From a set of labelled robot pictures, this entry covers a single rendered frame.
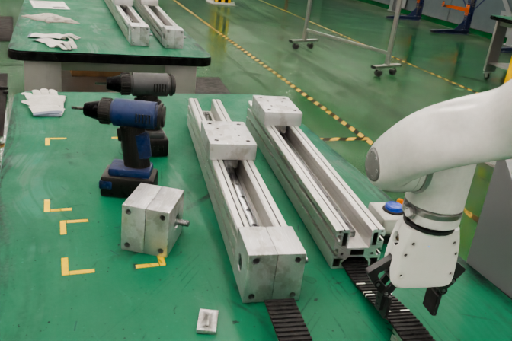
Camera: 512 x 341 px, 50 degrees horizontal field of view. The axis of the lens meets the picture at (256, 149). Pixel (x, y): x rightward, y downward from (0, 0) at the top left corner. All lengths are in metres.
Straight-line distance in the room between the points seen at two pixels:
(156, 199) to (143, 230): 0.06
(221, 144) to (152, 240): 0.32
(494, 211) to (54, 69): 2.07
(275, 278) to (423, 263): 0.25
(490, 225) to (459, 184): 0.38
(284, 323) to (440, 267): 0.25
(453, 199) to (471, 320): 0.32
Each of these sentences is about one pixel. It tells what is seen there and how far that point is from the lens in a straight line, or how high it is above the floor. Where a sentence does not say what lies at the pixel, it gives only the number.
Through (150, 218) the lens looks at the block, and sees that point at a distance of 1.01.
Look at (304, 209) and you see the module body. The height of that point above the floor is 0.81.
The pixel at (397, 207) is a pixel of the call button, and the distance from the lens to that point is 1.20.
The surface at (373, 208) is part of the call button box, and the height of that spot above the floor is 0.84.
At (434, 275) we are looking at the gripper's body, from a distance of 0.87.
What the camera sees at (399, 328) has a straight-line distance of 0.92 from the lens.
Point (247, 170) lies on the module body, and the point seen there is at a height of 0.86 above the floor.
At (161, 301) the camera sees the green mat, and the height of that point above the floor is 0.78.
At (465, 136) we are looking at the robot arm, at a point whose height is 1.17.
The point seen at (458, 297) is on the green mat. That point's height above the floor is 0.78.
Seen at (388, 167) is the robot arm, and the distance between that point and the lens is 0.72.
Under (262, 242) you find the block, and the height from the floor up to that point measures 0.87.
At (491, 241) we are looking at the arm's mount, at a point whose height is 0.86.
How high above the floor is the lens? 1.36
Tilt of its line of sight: 21 degrees down
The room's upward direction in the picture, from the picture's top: 7 degrees clockwise
